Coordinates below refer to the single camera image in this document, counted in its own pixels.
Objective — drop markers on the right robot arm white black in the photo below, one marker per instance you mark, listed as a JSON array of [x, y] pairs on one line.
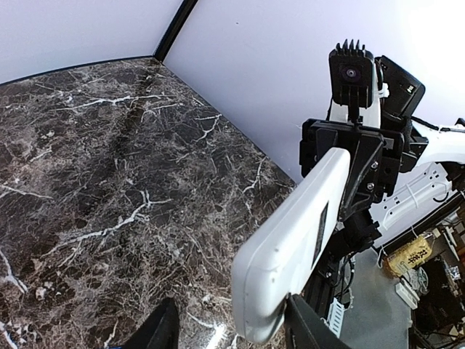
[[396, 95]]

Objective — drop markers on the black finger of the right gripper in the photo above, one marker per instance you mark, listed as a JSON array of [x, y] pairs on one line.
[[365, 148]]

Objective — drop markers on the white red remote control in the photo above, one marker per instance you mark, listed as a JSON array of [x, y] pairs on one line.
[[279, 257]]

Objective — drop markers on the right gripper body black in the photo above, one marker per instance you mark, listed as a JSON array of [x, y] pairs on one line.
[[360, 231]]

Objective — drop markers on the right white cable duct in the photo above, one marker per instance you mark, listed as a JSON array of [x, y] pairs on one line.
[[335, 317]]

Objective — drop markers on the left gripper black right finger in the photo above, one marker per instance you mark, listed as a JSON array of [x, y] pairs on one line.
[[304, 328]]

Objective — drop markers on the right black frame post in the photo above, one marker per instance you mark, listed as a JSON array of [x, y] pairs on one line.
[[173, 30]]

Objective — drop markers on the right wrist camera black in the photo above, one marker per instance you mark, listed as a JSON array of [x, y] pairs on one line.
[[352, 74]]

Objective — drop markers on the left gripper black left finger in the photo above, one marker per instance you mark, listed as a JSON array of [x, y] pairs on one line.
[[160, 330]]

